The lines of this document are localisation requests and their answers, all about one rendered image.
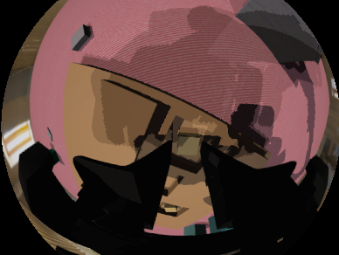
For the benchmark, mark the small tan block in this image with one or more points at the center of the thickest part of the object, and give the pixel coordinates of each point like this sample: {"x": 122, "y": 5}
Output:
{"x": 170, "y": 208}
{"x": 187, "y": 143}

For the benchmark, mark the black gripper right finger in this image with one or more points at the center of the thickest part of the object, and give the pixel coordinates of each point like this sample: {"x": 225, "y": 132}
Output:
{"x": 234, "y": 185}

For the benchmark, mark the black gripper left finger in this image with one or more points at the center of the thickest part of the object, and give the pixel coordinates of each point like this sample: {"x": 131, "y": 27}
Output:
{"x": 142, "y": 182}

